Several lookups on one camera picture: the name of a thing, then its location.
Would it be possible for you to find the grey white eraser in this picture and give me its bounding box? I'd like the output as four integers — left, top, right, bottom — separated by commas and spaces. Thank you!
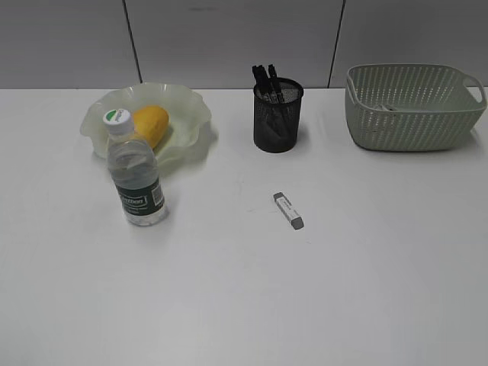
273, 192, 304, 230

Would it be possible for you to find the yellow mango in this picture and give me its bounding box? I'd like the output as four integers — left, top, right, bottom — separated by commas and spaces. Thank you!
133, 105, 169, 149

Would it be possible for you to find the pale green wavy plate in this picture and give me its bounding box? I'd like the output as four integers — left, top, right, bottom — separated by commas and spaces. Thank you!
80, 82, 211, 166

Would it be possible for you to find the light green woven basket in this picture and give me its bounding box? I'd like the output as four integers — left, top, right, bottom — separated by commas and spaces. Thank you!
345, 63, 487, 153

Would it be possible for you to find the black mesh pen holder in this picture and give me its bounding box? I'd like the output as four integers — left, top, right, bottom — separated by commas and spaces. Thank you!
253, 77, 304, 153

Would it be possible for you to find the black marker pen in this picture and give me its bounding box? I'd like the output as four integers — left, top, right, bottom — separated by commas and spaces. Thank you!
268, 64, 284, 104
252, 66, 276, 104

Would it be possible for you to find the clear water bottle green label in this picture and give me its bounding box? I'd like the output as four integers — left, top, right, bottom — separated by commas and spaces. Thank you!
103, 108, 167, 226

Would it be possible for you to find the white waste paper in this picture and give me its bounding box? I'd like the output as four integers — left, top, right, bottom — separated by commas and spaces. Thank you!
373, 104, 405, 112

